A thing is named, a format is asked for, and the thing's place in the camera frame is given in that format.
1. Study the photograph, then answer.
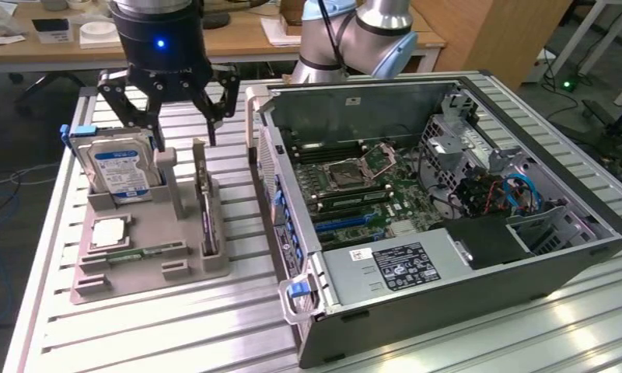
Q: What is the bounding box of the blue wire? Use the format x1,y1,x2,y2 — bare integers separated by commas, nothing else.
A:
500,175,545,215

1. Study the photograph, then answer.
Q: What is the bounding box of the green graphics card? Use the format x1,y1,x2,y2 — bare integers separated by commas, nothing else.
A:
192,138,226,260

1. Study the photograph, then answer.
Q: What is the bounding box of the blue expansion slot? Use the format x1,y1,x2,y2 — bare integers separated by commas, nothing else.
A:
313,214,381,235

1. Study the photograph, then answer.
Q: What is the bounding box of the black chair base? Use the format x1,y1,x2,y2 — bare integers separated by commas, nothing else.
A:
9,71,92,116

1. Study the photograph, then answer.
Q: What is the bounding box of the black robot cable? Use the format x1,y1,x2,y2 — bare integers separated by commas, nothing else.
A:
317,0,353,77

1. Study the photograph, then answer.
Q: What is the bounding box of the black plastic connector block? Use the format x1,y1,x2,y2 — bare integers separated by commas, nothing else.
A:
452,177,494,218

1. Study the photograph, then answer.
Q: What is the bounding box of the small silver heatsink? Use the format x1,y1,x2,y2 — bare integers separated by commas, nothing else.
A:
391,221,421,237

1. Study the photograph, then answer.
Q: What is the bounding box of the cardboard box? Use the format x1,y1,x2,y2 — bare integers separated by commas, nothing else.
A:
279,0,306,25

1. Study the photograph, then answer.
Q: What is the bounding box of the red black wire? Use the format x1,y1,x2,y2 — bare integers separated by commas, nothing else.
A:
490,180,505,214

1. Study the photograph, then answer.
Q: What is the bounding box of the white desk frame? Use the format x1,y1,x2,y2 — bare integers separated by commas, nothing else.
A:
546,0,622,108

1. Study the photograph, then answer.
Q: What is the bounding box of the white round dish on box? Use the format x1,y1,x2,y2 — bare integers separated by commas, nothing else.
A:
78,21,122,51

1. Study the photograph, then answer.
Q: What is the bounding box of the stack of white papers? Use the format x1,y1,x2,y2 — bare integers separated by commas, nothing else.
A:
261,17,305,47

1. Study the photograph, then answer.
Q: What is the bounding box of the black expansion slot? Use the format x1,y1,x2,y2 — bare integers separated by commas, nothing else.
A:
313,207,378,221

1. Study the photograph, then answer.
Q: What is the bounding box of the CPU socket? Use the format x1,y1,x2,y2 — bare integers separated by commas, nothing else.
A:
323,159,369,192

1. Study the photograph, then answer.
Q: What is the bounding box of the white box with black lid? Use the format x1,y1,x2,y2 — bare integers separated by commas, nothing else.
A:
31,18,78,44

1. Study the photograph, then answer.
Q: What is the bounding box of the metal socket cover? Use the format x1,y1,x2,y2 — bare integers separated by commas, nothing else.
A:
361,141,402,175

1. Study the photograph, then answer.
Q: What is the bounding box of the grey case handle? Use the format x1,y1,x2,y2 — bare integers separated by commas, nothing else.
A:
278,271,323,324
245,85,277,114

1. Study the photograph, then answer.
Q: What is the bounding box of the silver disk bay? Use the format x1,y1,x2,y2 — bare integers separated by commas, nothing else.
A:
505,204,572,256

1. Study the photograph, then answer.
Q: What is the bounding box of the grey parts rack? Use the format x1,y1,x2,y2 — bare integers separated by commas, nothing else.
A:
70,146,234,307

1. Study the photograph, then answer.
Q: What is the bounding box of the open black PC case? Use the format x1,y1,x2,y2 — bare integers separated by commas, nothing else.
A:
243,75,622,370

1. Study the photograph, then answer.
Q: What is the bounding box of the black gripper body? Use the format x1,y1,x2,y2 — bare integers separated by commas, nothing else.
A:
110,5,212,85

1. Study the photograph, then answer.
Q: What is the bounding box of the wooden desk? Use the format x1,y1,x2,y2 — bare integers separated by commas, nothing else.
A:
0,0,448,75

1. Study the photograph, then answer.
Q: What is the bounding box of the green motherboard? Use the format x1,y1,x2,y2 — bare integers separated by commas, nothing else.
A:
289,131,450,253

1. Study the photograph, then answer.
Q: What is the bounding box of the green RAM stick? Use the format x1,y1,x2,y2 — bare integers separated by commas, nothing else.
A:
318,189,391,212
104,244,168,264

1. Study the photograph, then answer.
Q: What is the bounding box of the white socket box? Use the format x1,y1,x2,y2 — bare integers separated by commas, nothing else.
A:
528,58,549,85

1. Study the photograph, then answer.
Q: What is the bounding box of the silver power supply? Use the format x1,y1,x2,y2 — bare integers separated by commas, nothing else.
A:
315,228,481,308

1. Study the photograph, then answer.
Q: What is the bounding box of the black lamp base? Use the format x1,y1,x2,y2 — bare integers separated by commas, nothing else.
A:
202,9,234,30

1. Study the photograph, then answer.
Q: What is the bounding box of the hard disk with blue rails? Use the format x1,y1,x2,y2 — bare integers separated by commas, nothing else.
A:
59,124,166,205

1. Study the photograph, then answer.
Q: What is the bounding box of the silver CPU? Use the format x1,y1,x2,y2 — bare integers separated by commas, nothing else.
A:
90,218,130,249

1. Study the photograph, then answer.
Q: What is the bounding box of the wooden cabinet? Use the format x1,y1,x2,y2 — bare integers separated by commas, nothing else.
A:
410,0,574,89

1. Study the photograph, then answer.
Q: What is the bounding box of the black RAM slot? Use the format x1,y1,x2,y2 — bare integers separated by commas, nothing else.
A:
294,145,365,153
293,140,363,148
295,154,367,163
295,149,365,158

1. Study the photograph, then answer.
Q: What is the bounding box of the black floor stand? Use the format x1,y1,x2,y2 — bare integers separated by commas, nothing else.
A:
580,99,622,172

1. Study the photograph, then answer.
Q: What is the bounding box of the silver drive cage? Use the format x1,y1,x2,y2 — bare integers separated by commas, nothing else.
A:
418,91,500,195

